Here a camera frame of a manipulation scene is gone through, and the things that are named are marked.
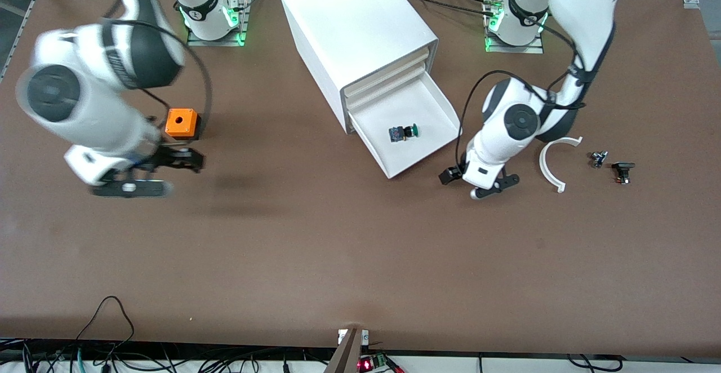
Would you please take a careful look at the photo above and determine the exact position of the green mushroom push button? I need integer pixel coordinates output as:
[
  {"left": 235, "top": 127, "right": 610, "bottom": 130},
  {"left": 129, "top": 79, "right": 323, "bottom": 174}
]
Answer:
[{"left": 388, "top": 123, "right": 421, "bottom": 143}]

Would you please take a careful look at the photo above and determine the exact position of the white plastic drawer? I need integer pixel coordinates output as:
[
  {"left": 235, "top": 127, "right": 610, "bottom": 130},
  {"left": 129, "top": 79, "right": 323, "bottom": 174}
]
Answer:
[
  {"left": 346, "top": 70, "right": 464, "bottom": 180},
  {"left": 342, "top": 47, "right": 433, "bottom": 100},
  {"left": 345, "top": 60, "right": 430, "bottom": 116}
]

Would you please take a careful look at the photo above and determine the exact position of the white drawer cabinet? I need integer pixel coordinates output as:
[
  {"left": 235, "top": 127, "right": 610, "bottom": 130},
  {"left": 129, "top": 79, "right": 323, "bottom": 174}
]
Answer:
[{"left": 278, "top": 0, "right": 440, "bottom": 135}]

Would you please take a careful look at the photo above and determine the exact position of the white semicircular plastic clamp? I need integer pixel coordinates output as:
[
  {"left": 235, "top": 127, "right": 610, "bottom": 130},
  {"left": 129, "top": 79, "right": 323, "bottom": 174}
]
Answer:
[{"left": 539, "top": 136, "right": 584, "bottom": 194}]

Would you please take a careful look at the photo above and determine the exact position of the electronics board with red light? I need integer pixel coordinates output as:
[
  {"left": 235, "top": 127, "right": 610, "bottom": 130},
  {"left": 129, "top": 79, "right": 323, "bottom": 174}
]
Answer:
[{"left": 357, "top": 352, "right": 404, "bottom": 373}]

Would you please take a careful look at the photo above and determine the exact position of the orange button enclosure box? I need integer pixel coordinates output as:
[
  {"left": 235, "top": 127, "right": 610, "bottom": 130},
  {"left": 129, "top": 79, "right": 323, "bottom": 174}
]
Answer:
[{"left": 164, "top": 108, "right": 202, "bottom": 140}]

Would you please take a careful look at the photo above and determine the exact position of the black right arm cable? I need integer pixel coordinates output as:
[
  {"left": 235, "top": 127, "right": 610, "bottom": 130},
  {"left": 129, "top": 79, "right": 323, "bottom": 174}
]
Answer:
[{"left": 101, "top": 19, "right": 213, "bottom": 137}]

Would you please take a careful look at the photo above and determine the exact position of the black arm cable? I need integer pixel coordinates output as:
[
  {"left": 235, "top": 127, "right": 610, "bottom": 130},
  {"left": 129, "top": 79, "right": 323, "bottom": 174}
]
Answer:
[
  {"left": 457, "top": 70, "right": 586, "bottom": 165},
  {"left": 101, "top": 19, "right": 213, "bottom": 137}
]

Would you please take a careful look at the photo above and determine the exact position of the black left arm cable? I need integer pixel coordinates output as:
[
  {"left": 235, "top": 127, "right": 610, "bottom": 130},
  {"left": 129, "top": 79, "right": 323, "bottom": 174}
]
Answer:
[{"left": 457, "top": 70, "right": 586, "bottom": 165}]

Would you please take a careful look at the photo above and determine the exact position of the black looped cable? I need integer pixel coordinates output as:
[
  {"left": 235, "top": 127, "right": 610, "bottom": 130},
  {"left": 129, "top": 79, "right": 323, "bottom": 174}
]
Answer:
[{"left": 75, "top": 295, "right": 136, "bottom": 358}]

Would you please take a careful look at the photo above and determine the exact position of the small black switch component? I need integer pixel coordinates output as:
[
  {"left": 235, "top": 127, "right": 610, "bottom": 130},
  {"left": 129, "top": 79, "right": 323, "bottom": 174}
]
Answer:
[{"left": 612, "top": 161, "right": 637, "bottom": 185}]

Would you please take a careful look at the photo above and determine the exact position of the black cable on table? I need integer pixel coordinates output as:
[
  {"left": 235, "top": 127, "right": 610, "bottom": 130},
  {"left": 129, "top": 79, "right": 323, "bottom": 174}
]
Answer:
[{"left": 400, "top": 0, "right": 493, "bottom": 11}]

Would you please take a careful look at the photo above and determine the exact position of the aluminium camera stand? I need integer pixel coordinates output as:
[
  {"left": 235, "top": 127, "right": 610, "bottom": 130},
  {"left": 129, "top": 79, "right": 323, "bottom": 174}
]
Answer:
[{"left": 323, "top": 328, "right": 371, "bottom": 373}]

